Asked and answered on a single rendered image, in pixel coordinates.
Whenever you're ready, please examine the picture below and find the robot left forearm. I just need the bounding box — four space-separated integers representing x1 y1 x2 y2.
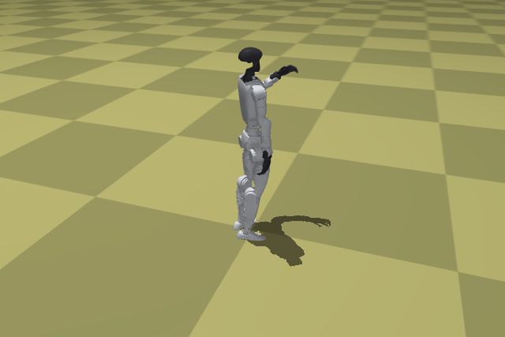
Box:
262 76 279 89

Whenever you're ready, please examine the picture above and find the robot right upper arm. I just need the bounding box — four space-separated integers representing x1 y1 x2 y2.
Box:
252 84 269 128

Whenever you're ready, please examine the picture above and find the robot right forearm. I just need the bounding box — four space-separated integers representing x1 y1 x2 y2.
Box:
259 119 273 157

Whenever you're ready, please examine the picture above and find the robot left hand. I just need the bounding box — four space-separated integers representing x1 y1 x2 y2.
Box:
270 65 298 80

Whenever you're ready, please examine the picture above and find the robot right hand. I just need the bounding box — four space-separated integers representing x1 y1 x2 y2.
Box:
257 151 272 175

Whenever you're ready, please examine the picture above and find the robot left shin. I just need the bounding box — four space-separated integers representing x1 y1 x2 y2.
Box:
236 177 253 223

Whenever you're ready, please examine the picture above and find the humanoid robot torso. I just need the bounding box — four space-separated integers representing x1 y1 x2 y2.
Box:
238 75 264 152

